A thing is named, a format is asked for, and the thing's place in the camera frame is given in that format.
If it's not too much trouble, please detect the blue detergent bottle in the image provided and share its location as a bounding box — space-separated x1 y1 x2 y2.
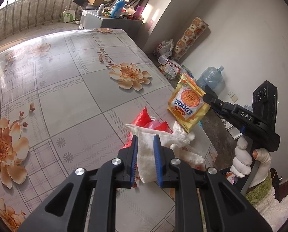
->
110 0 126 18

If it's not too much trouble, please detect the white gloved right hand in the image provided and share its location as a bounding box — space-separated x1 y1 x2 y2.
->
230 136 271 188

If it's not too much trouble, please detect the pink plastic cup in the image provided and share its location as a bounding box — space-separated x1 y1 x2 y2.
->
133 5 144 20

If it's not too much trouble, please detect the wall power socket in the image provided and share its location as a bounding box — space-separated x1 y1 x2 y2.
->
228 91 238 103

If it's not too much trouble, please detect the pile of floor trash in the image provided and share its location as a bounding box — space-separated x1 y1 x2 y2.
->
158 55 195 81

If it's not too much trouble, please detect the white plastic bag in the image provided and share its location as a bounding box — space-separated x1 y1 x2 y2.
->
155 39 174 58

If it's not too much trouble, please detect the small white bottle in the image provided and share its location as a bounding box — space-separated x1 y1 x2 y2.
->
97 4 105 15

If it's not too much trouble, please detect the green white paper bag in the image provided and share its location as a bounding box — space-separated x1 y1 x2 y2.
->
62 6 76 23

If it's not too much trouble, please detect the yellow snack bag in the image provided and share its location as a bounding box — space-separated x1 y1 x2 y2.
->
167 73 210 133

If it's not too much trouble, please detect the large water jug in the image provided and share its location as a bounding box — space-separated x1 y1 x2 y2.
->
196 66 224 90

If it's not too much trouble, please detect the red plastic wrapper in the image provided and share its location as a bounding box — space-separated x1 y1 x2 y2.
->
122 106 173 150

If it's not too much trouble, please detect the grey cabinet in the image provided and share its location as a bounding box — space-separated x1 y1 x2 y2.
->
79 9 142 40

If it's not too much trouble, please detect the white tissue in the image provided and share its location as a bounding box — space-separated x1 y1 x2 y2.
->
124 122 205 183

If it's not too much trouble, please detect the metal balcony railing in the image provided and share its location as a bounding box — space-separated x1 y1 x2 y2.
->
0 0 82 41

